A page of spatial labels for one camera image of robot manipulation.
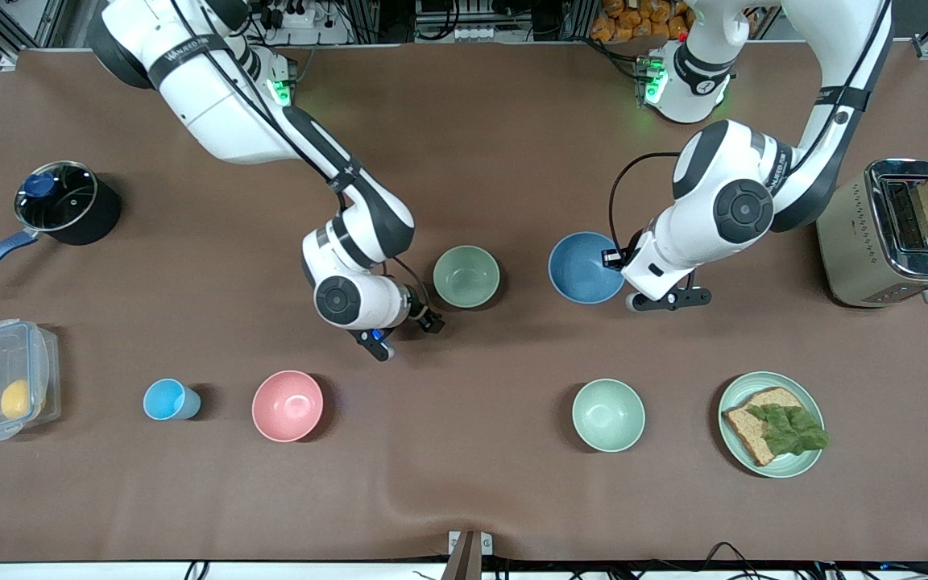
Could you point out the yellow round fruit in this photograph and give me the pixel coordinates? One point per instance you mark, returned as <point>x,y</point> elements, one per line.
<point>16,399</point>

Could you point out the blue cup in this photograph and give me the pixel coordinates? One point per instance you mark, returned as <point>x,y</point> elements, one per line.
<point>167,400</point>

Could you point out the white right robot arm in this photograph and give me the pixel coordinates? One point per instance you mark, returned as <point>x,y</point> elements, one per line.
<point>214,97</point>

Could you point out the bag of orange buns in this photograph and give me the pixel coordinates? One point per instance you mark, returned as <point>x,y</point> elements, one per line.
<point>625,24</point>

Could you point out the blue bowl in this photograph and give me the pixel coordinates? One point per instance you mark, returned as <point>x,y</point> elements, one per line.
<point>581,270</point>

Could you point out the mint green plate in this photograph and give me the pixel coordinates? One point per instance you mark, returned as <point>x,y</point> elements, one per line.
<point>802,463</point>

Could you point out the brown bread slice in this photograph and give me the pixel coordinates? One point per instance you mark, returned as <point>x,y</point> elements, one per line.
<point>746,427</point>

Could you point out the beige chrome toaster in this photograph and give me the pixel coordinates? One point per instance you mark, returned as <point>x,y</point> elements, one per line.
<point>847,242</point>

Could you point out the white power strip with plugs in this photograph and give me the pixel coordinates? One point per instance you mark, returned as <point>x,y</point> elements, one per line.
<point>307,24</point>

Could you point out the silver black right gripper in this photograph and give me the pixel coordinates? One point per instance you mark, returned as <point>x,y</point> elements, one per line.
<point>418,309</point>

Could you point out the metal table edge bracket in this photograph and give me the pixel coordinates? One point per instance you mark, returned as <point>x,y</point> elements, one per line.
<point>468,556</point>

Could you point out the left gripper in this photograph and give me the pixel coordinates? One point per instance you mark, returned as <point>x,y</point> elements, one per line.
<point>615,258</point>

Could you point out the mint green bowl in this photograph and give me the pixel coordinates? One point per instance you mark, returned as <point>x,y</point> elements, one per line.
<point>608,415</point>

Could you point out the small white power strip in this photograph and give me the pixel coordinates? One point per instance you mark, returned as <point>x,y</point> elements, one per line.
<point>476,34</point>

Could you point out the pink bowl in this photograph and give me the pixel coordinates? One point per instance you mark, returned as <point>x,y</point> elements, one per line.
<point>287,406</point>

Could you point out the glass lid with blue knob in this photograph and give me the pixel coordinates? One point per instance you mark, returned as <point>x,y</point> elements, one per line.
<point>69,201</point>

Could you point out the green lettuce leaf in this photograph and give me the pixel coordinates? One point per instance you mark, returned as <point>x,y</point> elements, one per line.
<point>790,431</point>

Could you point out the sage green bowl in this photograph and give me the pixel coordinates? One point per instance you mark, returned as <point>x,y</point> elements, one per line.
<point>466,276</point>

